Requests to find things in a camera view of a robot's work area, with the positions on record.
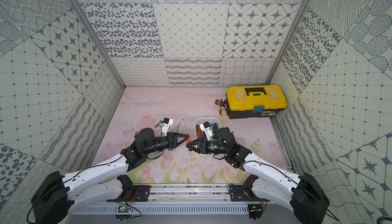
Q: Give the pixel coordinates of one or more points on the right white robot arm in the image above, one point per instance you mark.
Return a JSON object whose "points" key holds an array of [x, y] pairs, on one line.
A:
{"points": [[300, 194]]}

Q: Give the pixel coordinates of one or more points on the yellow black toolbox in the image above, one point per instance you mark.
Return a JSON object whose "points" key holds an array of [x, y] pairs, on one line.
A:
{"points": [[254, 101]]}

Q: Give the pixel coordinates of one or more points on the white rectangular storage tray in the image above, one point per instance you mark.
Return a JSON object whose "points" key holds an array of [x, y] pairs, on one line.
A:
{"points": [[210, 120]]}

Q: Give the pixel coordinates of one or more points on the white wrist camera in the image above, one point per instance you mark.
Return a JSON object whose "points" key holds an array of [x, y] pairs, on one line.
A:
{"points": [[206, 129], [164, 125]]}

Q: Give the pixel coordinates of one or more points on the green black screwdriver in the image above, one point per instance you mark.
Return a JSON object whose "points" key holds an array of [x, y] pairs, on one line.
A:
{"points": [[214, 128]]}

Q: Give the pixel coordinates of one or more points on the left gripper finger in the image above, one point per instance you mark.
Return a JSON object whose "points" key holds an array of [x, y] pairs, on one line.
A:
{"points": [[179, 141], [180, 135]]}

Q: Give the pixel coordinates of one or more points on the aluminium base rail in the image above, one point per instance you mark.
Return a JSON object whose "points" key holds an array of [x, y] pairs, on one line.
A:
{"points": [[155, 194]]}

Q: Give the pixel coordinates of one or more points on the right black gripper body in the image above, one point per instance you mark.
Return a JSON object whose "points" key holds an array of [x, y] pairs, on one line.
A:
{"points": [[212, 147]]}

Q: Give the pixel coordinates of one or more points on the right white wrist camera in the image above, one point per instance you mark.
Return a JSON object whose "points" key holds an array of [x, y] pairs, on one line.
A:
{"points": [[206, 129]]}

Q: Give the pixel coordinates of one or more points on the brown clamp with wires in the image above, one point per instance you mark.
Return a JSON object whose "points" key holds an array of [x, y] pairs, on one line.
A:
{"points": [[222, 107]]}

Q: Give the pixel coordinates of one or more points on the green circuit board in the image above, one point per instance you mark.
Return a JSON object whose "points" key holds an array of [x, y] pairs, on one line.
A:
{"points": [[123, 209]]}

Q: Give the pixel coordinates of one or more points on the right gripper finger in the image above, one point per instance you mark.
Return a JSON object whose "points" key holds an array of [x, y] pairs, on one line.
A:
{"points": [[194, 143], [193, 149]]}

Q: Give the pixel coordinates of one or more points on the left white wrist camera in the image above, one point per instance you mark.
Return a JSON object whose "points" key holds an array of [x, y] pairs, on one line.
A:
{"points": [[164, 125]]}

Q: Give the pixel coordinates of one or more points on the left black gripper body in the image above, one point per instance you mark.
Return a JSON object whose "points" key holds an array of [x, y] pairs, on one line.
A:
{"points": [[171, 141]]}

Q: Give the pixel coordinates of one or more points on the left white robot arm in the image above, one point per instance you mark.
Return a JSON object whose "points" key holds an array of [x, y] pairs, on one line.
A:
{"points": [[60, 195]]}

